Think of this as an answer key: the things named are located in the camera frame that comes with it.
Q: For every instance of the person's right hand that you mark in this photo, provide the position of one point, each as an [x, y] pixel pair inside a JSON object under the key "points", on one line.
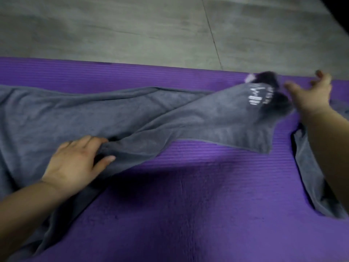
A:
{"points": [[313, 98]]}

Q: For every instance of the person's left hand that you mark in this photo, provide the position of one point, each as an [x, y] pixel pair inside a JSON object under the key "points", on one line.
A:
{"points": [[73, 169]]}

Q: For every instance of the dark grey tagged towel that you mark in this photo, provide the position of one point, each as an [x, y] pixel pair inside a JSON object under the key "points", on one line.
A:
{"points": [[136, 117]]}

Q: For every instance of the person's left forearm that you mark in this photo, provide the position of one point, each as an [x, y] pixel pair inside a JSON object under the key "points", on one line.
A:
{"points": [[19, 221]]}

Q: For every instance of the person's right forearm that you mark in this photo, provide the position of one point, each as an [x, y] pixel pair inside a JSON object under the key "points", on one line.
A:
{"points": [[330, 152]]}

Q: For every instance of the purple yoga mat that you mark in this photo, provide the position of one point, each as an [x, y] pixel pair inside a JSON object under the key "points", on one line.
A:
{"points": [[191, 201]]}

